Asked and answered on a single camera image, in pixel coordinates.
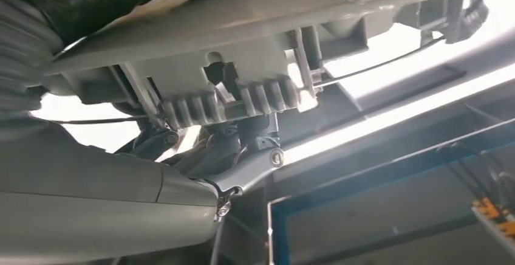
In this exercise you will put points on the yellow orange connector block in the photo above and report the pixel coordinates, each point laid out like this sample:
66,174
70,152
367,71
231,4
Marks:
491,211

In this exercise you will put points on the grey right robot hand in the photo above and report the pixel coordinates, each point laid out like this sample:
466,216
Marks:
100,207

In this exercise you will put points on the blue framed workbench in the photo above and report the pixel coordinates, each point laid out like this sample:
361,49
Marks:
277,235

